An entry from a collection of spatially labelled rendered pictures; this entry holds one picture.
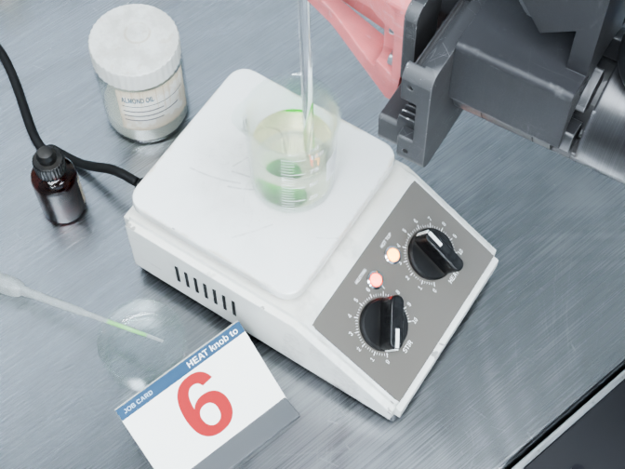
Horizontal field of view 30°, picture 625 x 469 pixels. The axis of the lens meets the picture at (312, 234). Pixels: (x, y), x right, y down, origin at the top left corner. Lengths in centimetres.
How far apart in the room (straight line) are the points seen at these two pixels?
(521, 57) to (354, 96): 39
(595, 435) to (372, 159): 21
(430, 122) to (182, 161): 26
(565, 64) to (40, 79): 49
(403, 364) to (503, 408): 8
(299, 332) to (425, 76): 26
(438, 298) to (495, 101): 26
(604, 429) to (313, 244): 21
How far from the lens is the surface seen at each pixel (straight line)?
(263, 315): 69
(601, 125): 47
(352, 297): 69
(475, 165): 81
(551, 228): 80
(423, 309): 71
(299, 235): 68
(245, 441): 72
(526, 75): 46
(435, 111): 48
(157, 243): 70
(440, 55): 46
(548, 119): 47
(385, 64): 51
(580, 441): 73
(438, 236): 70
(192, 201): 69
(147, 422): 70
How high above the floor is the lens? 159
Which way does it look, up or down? 62 degrees down
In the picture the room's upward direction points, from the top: 1 degrees clockwise
